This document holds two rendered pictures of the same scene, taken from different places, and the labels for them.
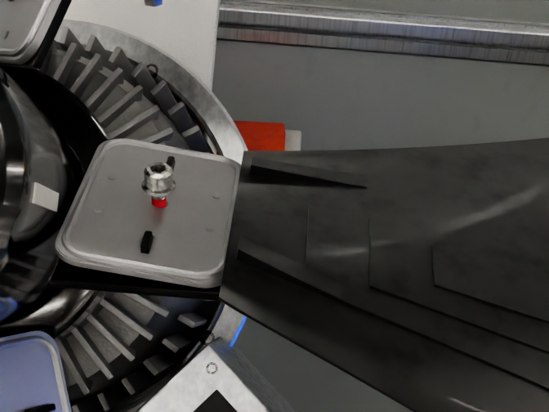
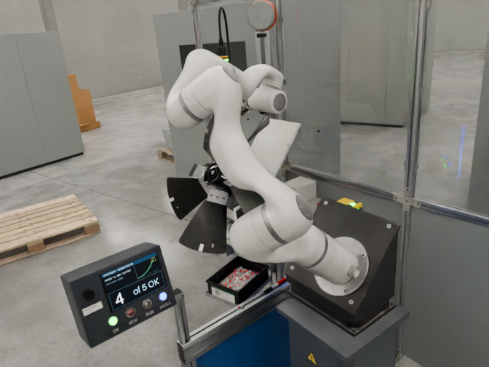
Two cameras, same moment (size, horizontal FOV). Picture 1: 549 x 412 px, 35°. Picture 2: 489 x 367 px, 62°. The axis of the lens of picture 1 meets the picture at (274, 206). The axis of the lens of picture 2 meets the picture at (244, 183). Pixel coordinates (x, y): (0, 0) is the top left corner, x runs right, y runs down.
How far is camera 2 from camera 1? 1.56 m
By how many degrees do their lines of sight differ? 48
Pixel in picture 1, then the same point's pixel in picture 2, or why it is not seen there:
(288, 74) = (342, 192)
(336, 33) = (351, 185)
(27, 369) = (224, 194)
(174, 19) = (273, 170)
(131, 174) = not seen: hidden behind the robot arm
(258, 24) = (337, 180)
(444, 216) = not seen: hidden behind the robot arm
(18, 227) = (218, 178)
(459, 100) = (376, 205)
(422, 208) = not seen: hidden behind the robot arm
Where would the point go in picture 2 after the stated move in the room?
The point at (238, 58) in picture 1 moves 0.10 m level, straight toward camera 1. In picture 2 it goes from (333, 187) to (322, 192)
